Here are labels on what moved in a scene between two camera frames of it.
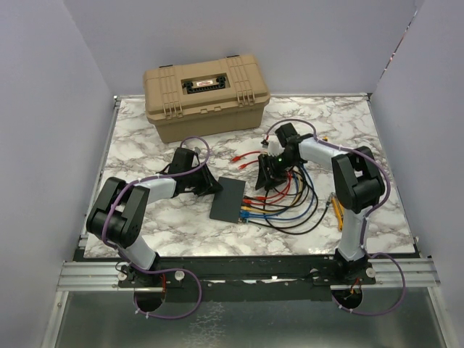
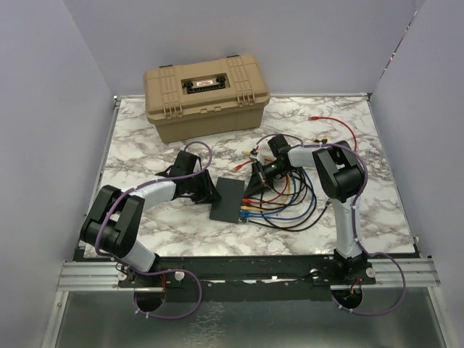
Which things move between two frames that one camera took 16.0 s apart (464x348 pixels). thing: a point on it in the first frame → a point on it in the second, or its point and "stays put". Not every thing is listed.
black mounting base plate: [272, 278] stays put
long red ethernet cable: [239, 156] → [316, 117]
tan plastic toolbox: [206, 98] stays put
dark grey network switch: [227, 202] stays put
